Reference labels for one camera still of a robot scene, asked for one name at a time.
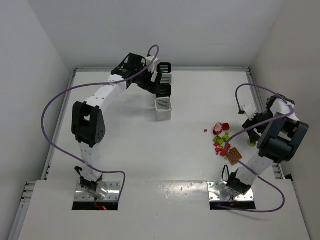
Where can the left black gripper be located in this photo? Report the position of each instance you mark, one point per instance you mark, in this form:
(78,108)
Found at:
(155,83)

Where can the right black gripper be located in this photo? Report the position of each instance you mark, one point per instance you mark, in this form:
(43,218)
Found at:
(251,124)

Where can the orange lego plate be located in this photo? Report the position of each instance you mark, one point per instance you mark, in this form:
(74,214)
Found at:
(233,156)

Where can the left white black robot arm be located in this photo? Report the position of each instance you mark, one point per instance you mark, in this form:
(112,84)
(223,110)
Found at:
(88,123)

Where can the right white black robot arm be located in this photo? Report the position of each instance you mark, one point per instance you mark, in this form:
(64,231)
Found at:
(277,141)

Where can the near black slatted container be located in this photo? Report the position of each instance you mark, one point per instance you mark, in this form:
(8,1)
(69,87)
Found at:
(165,90)

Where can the black slatted container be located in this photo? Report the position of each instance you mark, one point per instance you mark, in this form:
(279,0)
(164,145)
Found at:
(164,67)
(165,90)

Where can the far white slatted container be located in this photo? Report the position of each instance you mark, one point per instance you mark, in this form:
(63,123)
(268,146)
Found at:
(166,78)

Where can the white slatted container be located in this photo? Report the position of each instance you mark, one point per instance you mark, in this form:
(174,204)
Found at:
(166,78)
(163,108)

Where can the far black slatted container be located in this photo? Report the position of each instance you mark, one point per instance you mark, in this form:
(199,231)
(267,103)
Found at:
(164,67)

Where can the near white slatted container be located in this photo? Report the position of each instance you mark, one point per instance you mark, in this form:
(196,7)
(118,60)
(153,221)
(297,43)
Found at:
(163,108)

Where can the red square lego brick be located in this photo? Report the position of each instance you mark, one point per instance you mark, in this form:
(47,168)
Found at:
(225,126)

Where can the long red lego brick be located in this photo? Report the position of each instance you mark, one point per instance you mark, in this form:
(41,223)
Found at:
(223,153)

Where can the lime green printed lego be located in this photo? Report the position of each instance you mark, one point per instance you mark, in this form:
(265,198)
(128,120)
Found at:
(218,141)

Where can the red white flower lego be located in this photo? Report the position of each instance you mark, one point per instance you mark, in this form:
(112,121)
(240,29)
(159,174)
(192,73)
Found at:
(218,129)

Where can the small red lego piece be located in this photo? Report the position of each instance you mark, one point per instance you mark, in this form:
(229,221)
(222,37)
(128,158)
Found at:
(218,150)

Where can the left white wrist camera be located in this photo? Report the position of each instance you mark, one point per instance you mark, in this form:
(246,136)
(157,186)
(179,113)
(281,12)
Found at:
(152,63)

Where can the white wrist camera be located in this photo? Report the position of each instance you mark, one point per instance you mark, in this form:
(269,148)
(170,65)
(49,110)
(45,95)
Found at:
(152,63)
(248,110)

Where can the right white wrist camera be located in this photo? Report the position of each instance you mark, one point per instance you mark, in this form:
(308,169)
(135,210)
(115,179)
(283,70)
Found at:
(248,110)

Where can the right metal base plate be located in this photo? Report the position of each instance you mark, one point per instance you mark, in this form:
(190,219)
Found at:
(218,192)

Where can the metal base plate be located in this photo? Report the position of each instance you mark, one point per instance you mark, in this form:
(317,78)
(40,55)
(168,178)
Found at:
(218,192)
(107,191)

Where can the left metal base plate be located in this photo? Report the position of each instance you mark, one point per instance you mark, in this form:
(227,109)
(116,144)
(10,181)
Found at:
(107,191)

